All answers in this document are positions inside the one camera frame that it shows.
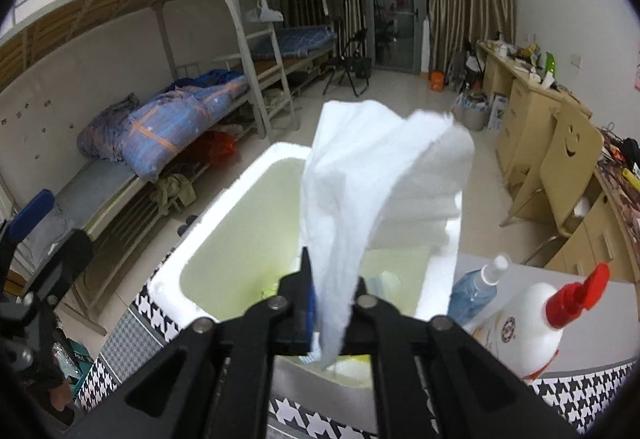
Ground green object on desk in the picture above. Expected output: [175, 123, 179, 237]
[538, 51, 556, 77]

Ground red plastic bag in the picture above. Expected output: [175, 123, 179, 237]
[192, 131, 236, 165]

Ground white styrofoam box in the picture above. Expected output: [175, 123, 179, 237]
[149, 142, 461, 393]

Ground white blue carton box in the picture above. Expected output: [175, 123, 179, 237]
[487, 94, 509, 132]

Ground wooden desk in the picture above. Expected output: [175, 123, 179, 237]
[544, 128, 639, 286]
[476, 41, 591, 184]

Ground white bottle red pump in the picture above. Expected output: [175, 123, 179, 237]
[471, 263, 611, 383]

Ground olive clothes under bed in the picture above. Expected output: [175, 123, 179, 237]
[150, 173, 198, 214]

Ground black folding chair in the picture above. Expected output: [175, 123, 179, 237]
[322, 27, 372, 98]

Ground orange container on floor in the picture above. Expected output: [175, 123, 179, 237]
[430, 70, 445, 92]

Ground person's left hand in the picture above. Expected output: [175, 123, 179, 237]
[48, 379, 74, 412]

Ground wooden smiley chair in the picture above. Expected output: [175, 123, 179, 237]
[500, 100, 603, 239]

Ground blue plaid quilt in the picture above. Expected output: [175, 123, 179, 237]
[76, 69, 250, 182]

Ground anime girl wall poster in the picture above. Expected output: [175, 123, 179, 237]
[634, 64, 640, 90]

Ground far wooden desk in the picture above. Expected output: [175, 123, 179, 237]
[476, 41, 591, 184]

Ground blue clear spray bottle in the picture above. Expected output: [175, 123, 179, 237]
[447, 254, 511, 326]

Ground houndstooth table mat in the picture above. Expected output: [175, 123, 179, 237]
[75, 287, 634, 438]

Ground grey waste bin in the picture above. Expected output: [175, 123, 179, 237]
[451, 90, 490, 132]

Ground white metal bunk bed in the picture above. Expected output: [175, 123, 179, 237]
[1, 0, 333, 329]

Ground near wooden desk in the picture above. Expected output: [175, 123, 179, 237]
[544, 128, 639, 286]

